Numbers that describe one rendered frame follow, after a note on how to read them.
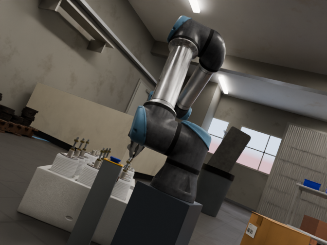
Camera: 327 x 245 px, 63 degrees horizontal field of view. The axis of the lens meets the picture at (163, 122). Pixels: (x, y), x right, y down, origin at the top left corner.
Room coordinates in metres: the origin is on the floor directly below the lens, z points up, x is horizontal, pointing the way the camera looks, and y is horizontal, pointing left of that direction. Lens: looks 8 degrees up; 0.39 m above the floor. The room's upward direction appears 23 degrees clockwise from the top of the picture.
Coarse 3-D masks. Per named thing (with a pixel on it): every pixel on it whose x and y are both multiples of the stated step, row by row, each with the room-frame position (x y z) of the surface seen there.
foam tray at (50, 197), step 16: (48, 176) 1.07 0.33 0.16; (64, 176) 1.09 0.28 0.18; (32, 192) 1.07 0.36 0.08; (48, 192) 1.07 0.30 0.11; (64, 192) 1.07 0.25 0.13; (80, 192) 1.08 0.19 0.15; (128, 192) 1.34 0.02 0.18; (32, 208) 1.07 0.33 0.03; (48, 208) 1.07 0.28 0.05; (64, 208) 1.08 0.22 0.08; (80, 208) 1.08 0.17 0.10; (112, 208) 1.08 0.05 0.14; (64, 224) 1.08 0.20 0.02; (112, 224) 1.08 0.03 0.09; (96, 240) 1.08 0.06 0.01
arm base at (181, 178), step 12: (168, 168) 0.84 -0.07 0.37; (180, 168) 0.83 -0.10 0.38; (192, 168) 0.83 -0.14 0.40; (156, 180) 0.84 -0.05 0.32; (168, 180) 0.82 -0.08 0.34; (180, 180) 0.82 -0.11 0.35; (192, 180) 0.83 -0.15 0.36; (168, 192) 0.81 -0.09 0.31; (180, 192) 0.81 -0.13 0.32; (192, 192) 0.83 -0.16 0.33
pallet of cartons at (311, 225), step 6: (306, 216) 5.88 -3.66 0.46; (306, 222) 5.77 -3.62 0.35; (312, 222) 5.44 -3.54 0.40; (318, 222) 5.21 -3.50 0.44; (324, 222) 5.19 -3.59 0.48; (300, 228) 6.00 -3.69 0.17; (306, 228) 5.65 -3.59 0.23; (312, 228) 5.36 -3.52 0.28; (318, 228) 5.20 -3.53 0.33; (324, 228) 5.18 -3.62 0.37; (312, 234) 5.29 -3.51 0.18; (318, 234) 5.19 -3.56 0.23; (324, 234) 5.18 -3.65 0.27; (312, 240) 5.20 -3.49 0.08
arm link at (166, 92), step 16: (176, 32) 0.93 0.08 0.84; (192, 32) 0.92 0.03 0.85; (208, 32) 0.94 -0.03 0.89; (176, 48) 0.92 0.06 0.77; (192, 48) 0.93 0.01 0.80; (176, 64) 0.89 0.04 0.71; (160, 80) 0.89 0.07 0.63; (176, 80) 0.88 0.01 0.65; (160, 96) 0.86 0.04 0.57; (176, 96) 0.88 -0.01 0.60; (144, 112) 0.81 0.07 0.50; (160, 112) 0.82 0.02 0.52; (144, 128) 0.80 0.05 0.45; (160, 128) 0.81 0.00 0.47; (176, 128) 0.82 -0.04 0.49; (144, 144) 0.84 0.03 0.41; (160, 144) 0.82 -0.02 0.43
